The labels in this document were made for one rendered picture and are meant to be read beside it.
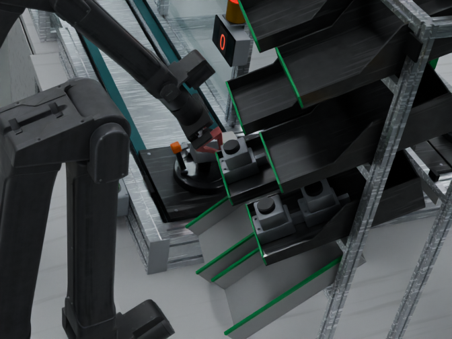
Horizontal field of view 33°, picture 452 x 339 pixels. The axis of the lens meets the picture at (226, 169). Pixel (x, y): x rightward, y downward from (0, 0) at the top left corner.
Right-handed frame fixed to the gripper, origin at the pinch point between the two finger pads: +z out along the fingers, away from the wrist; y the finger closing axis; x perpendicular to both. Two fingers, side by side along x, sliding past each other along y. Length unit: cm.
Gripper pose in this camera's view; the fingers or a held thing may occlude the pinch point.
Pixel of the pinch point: (212, 137)
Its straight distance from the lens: 171.3
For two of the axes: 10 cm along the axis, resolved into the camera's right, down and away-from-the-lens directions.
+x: -8.0, 5.8, 1.2
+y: -3.6, -6.3, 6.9
